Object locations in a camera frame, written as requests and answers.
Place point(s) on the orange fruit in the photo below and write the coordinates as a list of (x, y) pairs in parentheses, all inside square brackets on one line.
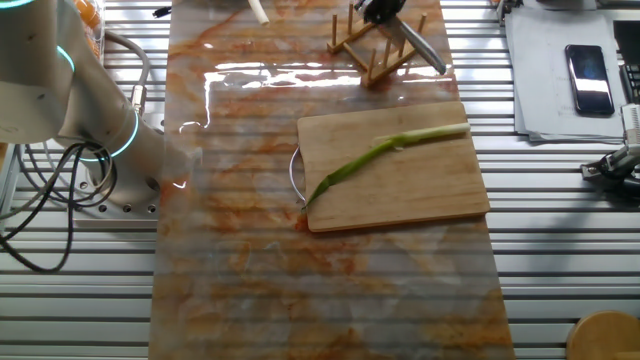
[(87, 12)]

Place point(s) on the wooden cutting board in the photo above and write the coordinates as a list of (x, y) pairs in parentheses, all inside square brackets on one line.
[(400, 180)]

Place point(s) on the wooden knife rack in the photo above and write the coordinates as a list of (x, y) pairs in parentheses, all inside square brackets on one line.
[(387, 67)]

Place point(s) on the small black plug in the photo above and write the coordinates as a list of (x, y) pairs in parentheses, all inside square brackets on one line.
[(161, 12)]

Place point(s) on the orange marble pattern mat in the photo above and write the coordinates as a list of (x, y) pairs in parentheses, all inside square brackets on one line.
[(300, 280)]

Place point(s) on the steel cleaver knife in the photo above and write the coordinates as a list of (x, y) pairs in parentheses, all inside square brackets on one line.
[(422, 47)]

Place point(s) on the green scallion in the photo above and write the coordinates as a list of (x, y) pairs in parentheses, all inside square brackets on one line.
[(360, 160)]

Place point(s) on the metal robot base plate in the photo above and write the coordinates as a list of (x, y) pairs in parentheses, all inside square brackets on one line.
[(115, 216)]

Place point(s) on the white paper sheets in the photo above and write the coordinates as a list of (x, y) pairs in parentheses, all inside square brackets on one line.
[(545, 100)]

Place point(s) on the clear plastic fruit box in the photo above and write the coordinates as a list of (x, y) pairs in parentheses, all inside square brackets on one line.
[(95, 40)]

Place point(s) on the black smartphone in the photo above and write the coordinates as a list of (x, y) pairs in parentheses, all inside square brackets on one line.
[(590, 80)]

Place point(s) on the wooden mug tree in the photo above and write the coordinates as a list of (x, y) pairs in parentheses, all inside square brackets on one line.
[(605, 337)]

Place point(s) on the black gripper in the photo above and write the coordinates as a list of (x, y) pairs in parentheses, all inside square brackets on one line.
[(385, 5)]

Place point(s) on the black keyboard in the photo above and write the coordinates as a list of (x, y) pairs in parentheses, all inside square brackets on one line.
[(631, 82)]

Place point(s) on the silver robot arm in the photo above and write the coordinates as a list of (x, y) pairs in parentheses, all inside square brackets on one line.
[(60, 85)]

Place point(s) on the long white green leek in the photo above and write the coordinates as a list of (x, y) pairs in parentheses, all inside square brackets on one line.
[(259, 12)]

